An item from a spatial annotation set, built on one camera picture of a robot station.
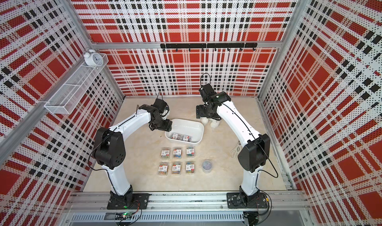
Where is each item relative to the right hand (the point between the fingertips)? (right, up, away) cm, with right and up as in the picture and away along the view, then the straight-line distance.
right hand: (207, 114), depth 82 cm
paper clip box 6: (-12, -16, +12) cm, 24 cm away
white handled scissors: (+18, -24, +8) cm, 31 cm away
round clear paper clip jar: (0, -30, +1) cm, 30 cm away
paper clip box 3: (-10, -23, +6) cm, 26 cm away
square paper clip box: (-10, -30, +1) cm, 31 cm away
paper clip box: (-17, -30, 0) cm, 35 cm away
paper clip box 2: (-25, -31, 0) cm, 39 cm away
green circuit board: (-39, -49, -12) cm, 64 cm away
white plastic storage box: (-13, -12, +19) cm, 26 cm away
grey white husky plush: (+6, -7, +19) cm, 21 cm away
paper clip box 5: (-25, -24, +6) cm, 35 cm away
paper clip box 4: (-17, -24, +6) cm, 30 cm away
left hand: (-24, -9, +10) cm, 28 cm away
